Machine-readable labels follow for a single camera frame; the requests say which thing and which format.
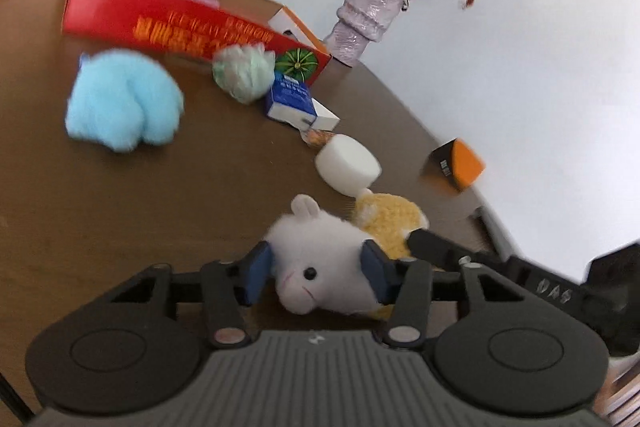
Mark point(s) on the orange black small box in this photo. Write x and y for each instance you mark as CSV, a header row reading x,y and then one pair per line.
x,y
457,163

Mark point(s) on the purple textured vase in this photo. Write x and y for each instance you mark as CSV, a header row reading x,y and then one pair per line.
x,y
360,22

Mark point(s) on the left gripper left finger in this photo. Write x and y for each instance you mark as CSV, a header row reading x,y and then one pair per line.
x,y
229,287

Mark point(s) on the red cardboard box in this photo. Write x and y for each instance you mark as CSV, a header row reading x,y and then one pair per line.
x,y
190,28

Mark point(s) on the mint green fluffy ball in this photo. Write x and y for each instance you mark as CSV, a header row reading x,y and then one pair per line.
x,y
246,73

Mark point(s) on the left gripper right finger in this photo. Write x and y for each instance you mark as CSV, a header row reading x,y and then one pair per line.
x,y
406,285

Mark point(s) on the light blue plush toy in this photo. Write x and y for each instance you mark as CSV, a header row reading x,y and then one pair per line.
x,y
121,99

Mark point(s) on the white round sponge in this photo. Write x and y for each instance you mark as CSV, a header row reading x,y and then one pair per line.
x,y
347,166

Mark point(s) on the yellow white plush toy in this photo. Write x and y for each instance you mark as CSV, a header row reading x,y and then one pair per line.
x,y
316,256

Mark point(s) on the blue white small carton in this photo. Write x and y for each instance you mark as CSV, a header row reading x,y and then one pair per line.
x,y
290,102

